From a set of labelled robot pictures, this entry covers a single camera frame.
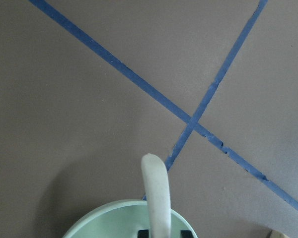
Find white ceramic spoon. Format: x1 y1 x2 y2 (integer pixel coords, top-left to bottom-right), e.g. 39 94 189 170
141 154 171 238

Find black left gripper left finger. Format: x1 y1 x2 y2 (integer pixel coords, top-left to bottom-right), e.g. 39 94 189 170
137 230 149 238

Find mint green bowl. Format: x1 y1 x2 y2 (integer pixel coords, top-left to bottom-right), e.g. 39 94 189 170
64 199 198 238

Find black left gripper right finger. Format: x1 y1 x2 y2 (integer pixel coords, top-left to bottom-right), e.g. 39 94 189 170
180 230 191 238

